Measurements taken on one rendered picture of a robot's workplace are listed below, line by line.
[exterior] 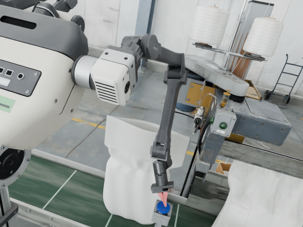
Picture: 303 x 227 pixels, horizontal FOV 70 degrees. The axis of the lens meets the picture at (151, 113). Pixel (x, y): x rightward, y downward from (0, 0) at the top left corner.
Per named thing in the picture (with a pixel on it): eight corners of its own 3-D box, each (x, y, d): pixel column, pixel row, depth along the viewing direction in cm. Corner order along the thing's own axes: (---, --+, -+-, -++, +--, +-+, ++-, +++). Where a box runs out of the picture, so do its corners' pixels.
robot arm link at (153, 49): (169, 52, 110) (189, 52, 105) (168, 79, 112) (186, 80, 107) (121, 33, 70) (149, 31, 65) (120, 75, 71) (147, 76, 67)
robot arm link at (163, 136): (165, 67, 107) (185, 68, 102) (168, 73, 112) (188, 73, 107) (146, 154, 97) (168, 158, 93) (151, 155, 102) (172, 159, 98)
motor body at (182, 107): (171, 109, 136) (180, 71, 125) (174, 101, 150) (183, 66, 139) (194, 116, 134) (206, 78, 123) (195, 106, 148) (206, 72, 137)
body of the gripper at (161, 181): (153, 187, 102) (150, 171, 102) (174, 184, 101) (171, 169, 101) (150, 192, 96) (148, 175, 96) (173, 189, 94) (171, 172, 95)
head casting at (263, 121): (198, 160, 98) (219, 101, 84) (200, 133, 119) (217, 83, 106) (266, 180, 93) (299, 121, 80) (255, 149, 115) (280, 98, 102)
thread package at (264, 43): (243, 52, 100) (257, 14, 93) (239, 48, 113) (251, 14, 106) (276, 60, 98) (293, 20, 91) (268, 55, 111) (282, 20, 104)
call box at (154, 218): (150, 221, 98) (153, 212, 95) (154, 207, 105) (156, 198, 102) (167, 227, 97) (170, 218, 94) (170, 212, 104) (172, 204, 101)
